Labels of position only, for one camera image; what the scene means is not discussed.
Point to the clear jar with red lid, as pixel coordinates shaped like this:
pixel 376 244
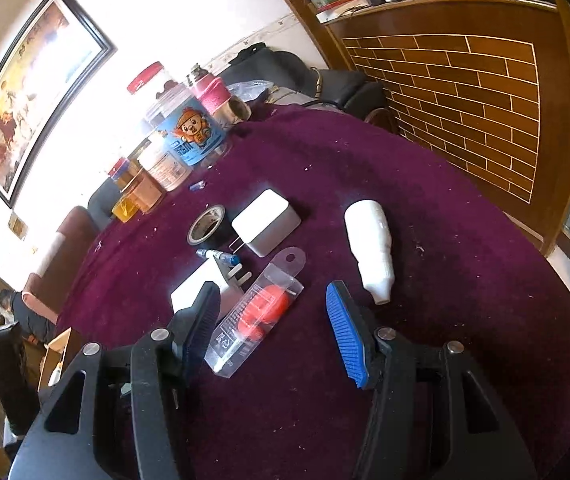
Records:
pixel 152 87

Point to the small white charger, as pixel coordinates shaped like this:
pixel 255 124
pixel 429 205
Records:
pixel 270 225

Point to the orange brown jar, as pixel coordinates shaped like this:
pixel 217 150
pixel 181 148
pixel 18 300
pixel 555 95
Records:
pixel 145 192

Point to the brown chair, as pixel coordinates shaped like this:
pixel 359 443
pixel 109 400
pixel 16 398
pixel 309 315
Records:
pixel 65 250

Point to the pink wrapped bottle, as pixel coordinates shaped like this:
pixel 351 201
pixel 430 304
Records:
pixel 210 92

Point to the small white squeeze bottle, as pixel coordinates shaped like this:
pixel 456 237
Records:
pixel 372 245

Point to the black tape roll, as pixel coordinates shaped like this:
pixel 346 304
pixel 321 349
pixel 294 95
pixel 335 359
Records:
pixel 222 232

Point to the white plastic jar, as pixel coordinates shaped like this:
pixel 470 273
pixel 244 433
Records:
pixel 165 165

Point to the large white charger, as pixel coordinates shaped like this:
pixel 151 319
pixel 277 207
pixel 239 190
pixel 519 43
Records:
pixel 187 290

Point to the cardboard box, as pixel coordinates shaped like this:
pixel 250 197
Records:
pixel 62 355

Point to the framed wall painting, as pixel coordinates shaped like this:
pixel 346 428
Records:
pixel 30 100

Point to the paper roll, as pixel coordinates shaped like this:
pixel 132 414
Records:
pixel 235 112

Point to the clear jar with cartoon label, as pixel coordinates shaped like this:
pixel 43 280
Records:
pixel 190 130

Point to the small wall sticker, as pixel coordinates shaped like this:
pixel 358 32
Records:
pixel 19 225

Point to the small container with red lid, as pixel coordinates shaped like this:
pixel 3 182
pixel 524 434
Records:
pixel 120 167

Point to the wooden brick pattern counter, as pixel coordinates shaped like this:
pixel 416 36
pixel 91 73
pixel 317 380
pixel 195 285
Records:
pixel 465 100

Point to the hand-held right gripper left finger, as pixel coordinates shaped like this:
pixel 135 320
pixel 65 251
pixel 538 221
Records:
pixel 204 320

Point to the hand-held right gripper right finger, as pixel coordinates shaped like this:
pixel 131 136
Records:
pixel 347 335

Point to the black bag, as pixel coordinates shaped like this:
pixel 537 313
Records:
pixel 290 75

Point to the black office chair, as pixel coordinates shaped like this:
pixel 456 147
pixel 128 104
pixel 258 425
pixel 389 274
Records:
pixel 7 375

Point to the clear package with orange item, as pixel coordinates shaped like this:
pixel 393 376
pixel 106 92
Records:
pixel 265 310

